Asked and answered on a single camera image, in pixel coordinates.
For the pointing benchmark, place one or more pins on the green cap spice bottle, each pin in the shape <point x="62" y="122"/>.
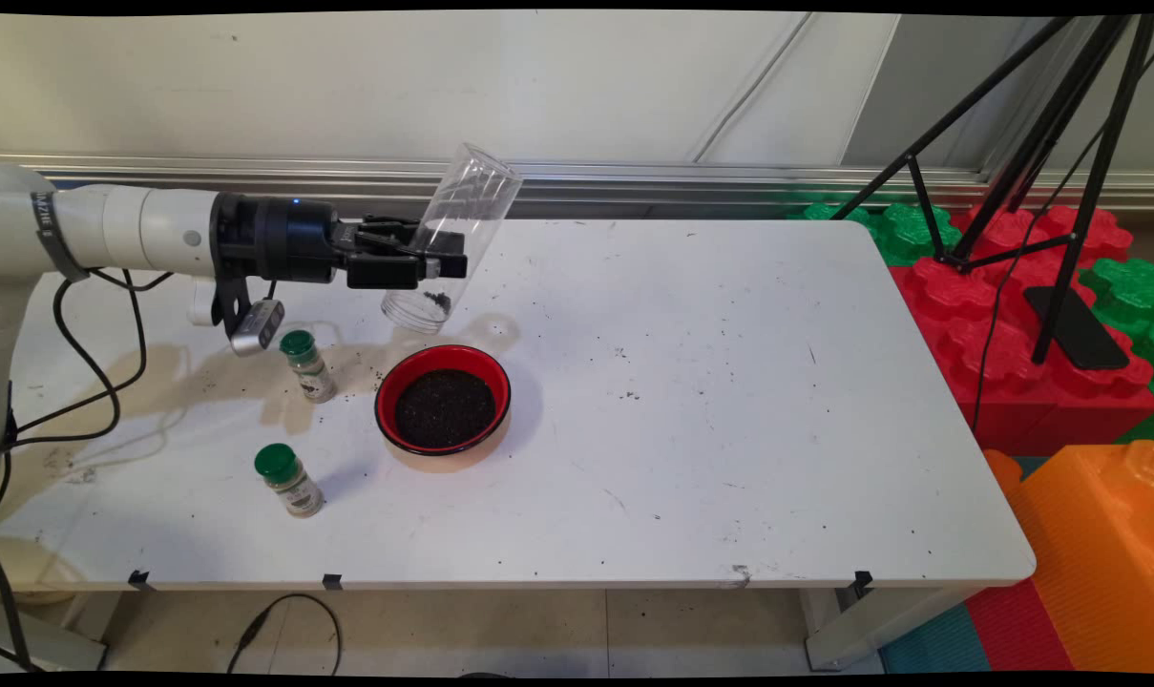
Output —
<point x="296" y="491"/>
<point x="315" y="377"/>

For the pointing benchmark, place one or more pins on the white table leg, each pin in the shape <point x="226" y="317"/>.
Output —
<point x="872" y="630"/>

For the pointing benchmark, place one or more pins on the red bowl black rim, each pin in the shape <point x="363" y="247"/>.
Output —
<point x="390" y="382"/>

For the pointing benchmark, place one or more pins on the white silver wrist camera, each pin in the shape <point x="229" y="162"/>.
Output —
<point x="257" y="326"/>

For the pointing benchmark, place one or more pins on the red floor mat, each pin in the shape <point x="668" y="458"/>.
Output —
<point x="1016" y="630"/>

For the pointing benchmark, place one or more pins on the green foam block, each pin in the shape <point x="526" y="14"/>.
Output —
<point x="1130" y="296"/>
<point x="906" y="234"/>

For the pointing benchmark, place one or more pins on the black tripod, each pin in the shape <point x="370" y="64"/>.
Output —
<point x="1106" y="143"/>

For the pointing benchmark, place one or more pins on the grey metal base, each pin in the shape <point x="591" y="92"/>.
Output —
<point x="47" y="644"/>

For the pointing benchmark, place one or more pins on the dark grains heap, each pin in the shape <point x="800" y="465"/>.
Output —
<point x="443" y="410"/>

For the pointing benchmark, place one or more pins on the clear plastic jar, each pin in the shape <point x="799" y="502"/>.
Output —
<point x="472" y="191"/>

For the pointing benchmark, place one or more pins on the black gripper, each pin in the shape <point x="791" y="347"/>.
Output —
<point x="281" y="239"/>

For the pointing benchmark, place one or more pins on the teal floor mat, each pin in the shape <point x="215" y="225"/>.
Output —
<point x="934" y="644"/>

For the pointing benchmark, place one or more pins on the red foam block stack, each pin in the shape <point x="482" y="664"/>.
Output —
<point x="1016" y="382"/>

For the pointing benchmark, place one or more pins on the aluminium wall rail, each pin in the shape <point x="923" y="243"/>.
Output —
<point x="634" y="181"/>

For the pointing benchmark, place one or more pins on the orange foam block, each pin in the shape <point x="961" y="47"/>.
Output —
<point x="1092" y="544"/>

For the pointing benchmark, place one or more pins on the black flat plate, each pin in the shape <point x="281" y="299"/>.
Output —
<point x="1078" y="334"/>

